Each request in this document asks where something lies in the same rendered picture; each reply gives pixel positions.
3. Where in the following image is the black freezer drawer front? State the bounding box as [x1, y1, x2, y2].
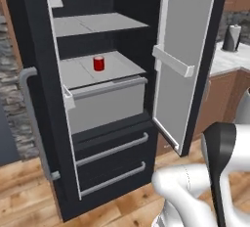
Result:
[71, 119, 159, 170]
[76, 152, 158, 204]

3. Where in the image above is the fridge door with grey lining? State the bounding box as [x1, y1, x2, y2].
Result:
[150, 0, 232, 158]

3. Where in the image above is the grey fridge drawer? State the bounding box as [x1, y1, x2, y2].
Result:
[62, 75, 148, 136]

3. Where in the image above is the grey fridge shelf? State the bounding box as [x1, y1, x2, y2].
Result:
[52, 12, 150, 39]
[58, 50, 147, 90]

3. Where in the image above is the red can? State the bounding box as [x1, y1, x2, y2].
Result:
[93, 55, 105, 72]

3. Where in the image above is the black fridge door with handle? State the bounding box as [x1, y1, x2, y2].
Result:
[0, 0, 82, 223]

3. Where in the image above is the grey freezer drawer handle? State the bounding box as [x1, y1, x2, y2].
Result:
[79, 160, 147, 199]
[74, 131, 149, 167]

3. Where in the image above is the grey fridge door handle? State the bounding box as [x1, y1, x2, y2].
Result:
[19, 67, 62, 183]

